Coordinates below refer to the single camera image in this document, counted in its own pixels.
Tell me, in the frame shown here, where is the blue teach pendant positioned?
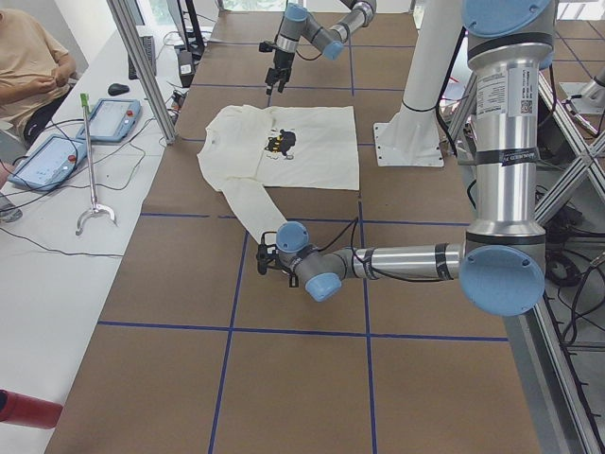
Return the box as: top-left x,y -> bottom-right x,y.
9,134 -> 87,191
80,94 -> 141,143

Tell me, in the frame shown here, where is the black keyboard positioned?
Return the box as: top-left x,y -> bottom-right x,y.
127,35 -> 157,80

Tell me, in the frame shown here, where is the far blue teach pendant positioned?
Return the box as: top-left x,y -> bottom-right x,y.
80,94 -> 141,143

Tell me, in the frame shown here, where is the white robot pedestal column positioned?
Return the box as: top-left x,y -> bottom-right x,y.
373,0 -> 462,167

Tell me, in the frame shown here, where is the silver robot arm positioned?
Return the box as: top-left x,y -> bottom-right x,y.
256,1 -> 557,317
259,0 -> 376,96

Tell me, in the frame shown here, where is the silver reacher grabber tool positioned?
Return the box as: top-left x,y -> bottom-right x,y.
76,93 -> 117,236

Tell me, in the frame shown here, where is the cream long-sleeve cat shirt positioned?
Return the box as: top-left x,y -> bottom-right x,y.
198,105 -> 359,241

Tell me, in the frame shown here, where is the aluminium side frame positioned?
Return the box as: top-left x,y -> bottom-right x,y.
443,70 -> 605,454

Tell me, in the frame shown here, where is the seated person beige shirt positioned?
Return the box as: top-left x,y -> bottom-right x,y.
1,9 -> 77,147

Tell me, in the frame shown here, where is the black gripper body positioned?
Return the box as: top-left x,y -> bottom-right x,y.
255,231 -> 298,287
259,41 -> 295,81

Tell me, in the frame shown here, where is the aluminium frame post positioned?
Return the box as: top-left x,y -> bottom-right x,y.
107,0 -> 176,145

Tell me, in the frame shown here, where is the red bottle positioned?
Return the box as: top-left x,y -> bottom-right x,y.
1,390 -> 63,429

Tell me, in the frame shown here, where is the near blue teach pendant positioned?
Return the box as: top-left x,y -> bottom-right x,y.
9,134 -> 87,191

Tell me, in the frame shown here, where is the black computer mouse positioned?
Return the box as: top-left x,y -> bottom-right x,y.
107,83 -> 130,96

